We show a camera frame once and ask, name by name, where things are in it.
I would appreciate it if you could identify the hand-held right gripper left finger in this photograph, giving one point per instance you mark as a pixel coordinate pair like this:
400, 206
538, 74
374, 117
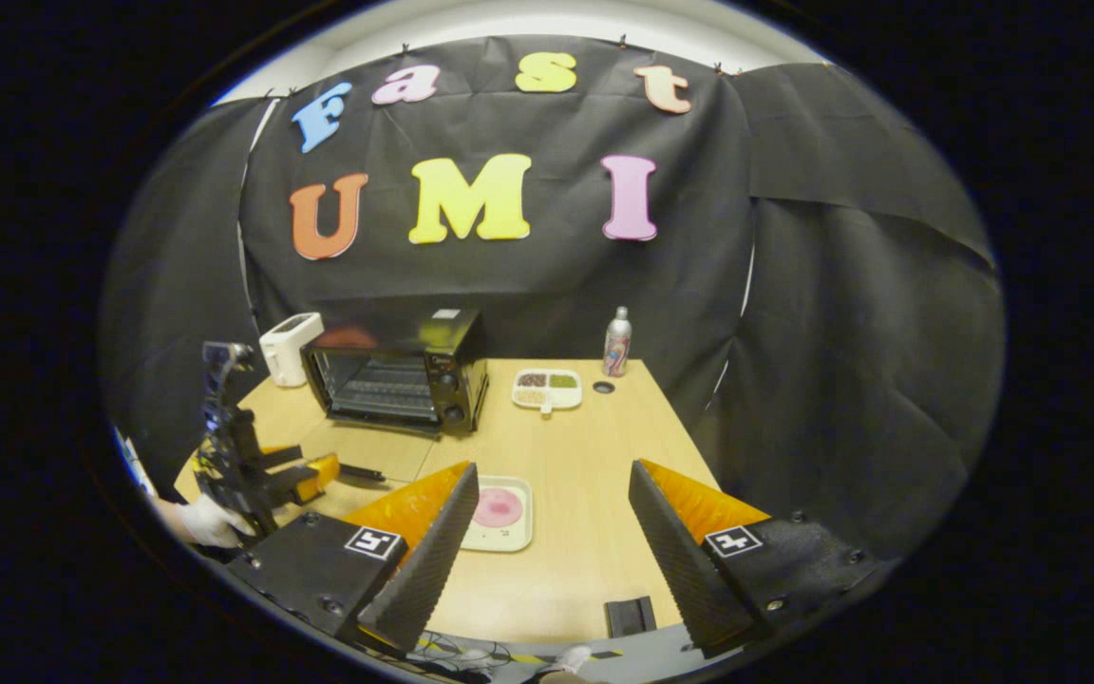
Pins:
428, 570

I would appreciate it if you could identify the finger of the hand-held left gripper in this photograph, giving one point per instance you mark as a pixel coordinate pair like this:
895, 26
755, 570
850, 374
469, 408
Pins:
321, 478
281, 456

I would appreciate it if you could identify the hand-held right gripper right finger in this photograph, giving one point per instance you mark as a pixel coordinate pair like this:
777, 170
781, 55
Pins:
680, 570

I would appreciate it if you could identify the square white plate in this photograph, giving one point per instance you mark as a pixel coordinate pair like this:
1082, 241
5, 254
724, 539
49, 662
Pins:
512, 540

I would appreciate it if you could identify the pink ham slice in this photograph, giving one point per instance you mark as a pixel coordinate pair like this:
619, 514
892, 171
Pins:
499, 508

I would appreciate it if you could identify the black electric oven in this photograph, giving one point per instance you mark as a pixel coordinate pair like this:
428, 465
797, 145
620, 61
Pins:
457, 380

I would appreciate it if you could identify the black table clamp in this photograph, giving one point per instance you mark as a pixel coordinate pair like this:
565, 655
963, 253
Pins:
631, 617

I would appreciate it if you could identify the white toaster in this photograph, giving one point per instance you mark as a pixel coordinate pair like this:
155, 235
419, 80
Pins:
286, 351

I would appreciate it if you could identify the white divided snack tray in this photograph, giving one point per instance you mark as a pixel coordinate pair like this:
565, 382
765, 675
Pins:
547, 391

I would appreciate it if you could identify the silver printed bottle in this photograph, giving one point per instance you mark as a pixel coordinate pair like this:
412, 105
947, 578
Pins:
616, 351

